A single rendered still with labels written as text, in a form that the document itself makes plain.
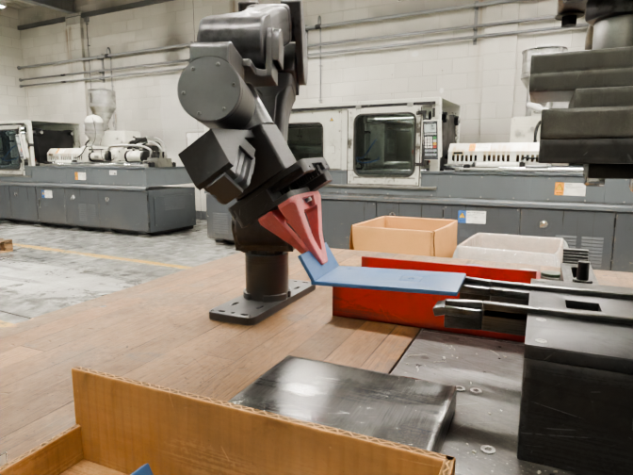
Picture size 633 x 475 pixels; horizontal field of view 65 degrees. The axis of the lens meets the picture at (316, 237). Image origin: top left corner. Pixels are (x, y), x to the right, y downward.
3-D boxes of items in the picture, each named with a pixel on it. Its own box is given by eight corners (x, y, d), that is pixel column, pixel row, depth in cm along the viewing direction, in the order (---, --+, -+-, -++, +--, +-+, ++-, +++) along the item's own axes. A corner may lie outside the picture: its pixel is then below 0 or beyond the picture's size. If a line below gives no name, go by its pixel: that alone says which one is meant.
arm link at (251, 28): (271, 15, 48) (305, -3, 75) (183, 17, 49) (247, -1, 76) (280, 138, 54) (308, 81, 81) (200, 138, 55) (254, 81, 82)
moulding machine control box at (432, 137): (419, 160, 478) (421, 120, 471) (426, 160, 497) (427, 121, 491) (438, 160, 469) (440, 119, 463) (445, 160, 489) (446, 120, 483)
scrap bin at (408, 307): (361, 293, 77) (362, 255, 76) (537, 314, 67) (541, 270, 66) (332, 316, 66) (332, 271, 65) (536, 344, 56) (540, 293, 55)
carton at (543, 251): (469, 304, 327) (473, 229, 319) (571, 319, 298) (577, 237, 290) (442, 337, 267) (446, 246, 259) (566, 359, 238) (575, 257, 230)
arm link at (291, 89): (282, 237, 64) (296, 34, 75) (232, 237, 65) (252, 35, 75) (288, 252, 70) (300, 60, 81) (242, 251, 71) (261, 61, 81)
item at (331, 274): (324, 268, 56) (323, 241, 55) (465, 277, 50) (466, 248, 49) (298, 284, 49) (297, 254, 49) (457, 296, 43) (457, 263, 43)
